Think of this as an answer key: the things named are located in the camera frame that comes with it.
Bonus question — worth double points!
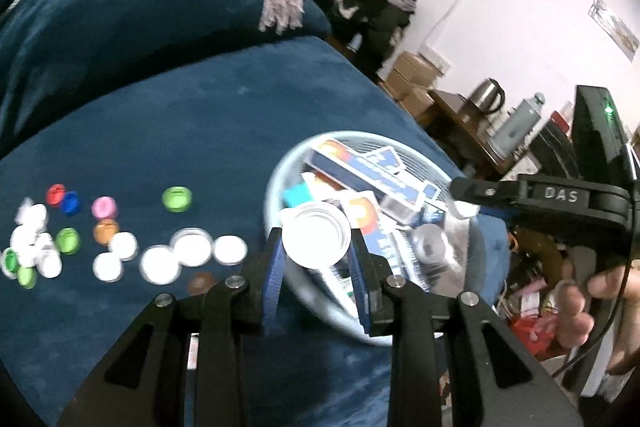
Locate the black cable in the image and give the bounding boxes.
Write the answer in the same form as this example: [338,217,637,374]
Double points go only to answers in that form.
[550,227,632,378]

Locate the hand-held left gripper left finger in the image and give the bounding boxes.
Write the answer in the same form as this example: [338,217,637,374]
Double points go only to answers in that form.
[54,226,290,427]

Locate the large green bottle cap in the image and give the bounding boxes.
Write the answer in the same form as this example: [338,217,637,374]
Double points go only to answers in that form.
[161,186,194,212]
[55,228,81,255]

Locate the wide white jar lid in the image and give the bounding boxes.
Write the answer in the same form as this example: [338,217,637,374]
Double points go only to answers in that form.
[280,202,352,269]

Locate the wooden table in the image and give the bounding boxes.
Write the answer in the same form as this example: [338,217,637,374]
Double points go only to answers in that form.
[427,89,516,178]

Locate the small brown bottle cap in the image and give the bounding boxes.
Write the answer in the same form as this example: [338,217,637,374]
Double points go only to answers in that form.
[93,219,121,245]

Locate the teal packet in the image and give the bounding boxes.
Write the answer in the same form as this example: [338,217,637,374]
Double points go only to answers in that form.
[281,184,310,209]

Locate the dark blue blanket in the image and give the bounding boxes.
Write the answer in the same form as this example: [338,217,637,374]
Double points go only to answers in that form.
[0,34,511,427]

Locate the dark blue quilt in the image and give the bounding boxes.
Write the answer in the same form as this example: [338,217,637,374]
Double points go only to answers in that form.
[0,0,335,158]

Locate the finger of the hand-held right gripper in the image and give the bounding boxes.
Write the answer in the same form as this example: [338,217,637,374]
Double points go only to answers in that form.
[449,175,522,208]
[476,206,527,229]

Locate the pale green thermos flask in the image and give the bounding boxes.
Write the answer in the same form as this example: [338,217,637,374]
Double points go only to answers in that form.
[492,93,547,155]

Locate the white orange medicine box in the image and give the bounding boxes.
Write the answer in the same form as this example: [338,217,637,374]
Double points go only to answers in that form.
[342,192,383,238]

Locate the silver foil packet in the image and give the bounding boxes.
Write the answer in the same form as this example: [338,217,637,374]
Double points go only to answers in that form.
[407,222,468,288]

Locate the red plastic bag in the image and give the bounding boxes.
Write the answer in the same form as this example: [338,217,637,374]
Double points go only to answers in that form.
[507,302,561,358]

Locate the light blue round basket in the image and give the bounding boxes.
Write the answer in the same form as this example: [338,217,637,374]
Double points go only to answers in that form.
[262,130,488,347]

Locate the pile of dark clothes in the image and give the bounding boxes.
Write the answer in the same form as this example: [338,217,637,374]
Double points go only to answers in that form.
[327,0,418,78]

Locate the pile of white caps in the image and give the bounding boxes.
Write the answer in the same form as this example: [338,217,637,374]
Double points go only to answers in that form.
[9,202,249,286]

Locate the steel kettle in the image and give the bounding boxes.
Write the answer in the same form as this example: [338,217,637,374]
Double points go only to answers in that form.
[467,78,507,115]

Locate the blue white medicine box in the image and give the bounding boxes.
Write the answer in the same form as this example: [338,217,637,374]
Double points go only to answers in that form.
[307,138,443,214]

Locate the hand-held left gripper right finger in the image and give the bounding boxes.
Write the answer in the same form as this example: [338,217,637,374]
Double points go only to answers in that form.
[349,228,585,427]

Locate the pink bottle cap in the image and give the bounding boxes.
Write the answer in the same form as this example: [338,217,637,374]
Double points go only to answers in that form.
[91,196,118,220]

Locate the wall poster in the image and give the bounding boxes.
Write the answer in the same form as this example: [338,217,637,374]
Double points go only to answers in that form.
[587,0,640,62]

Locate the person's right hand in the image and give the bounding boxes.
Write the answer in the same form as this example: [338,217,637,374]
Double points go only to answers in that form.
[554,263,640,376]

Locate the cardboard box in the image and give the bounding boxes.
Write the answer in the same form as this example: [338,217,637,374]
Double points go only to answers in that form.
[386,52,451,90]
[397,86,436,116]

